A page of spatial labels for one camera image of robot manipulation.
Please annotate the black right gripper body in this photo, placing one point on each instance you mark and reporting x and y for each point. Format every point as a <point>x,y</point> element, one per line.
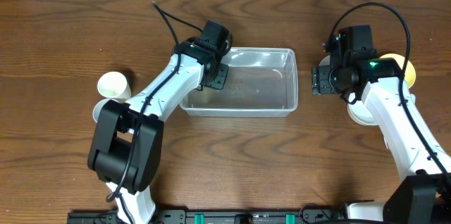
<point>320,80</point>

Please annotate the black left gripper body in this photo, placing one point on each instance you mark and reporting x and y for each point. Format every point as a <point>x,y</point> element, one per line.
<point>217,77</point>

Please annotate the grey bowl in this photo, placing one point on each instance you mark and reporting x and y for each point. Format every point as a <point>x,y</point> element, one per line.
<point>325,61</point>

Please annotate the white bowl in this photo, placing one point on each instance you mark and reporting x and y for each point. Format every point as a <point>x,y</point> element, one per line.
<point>361,114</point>

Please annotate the white paper cup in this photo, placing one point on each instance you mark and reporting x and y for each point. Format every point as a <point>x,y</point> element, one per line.
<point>114,85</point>

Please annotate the grey cup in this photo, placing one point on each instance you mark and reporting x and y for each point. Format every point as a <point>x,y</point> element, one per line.
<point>98,107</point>

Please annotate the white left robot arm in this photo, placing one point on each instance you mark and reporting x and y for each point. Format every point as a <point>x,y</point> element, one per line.
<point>126,148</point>

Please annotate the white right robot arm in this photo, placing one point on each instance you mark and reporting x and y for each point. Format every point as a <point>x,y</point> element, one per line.
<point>423,196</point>

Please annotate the clear plastic container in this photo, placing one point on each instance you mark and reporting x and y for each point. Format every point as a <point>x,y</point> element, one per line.
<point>261,82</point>

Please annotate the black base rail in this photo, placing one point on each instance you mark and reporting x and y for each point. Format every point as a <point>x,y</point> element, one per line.
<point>223,217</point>

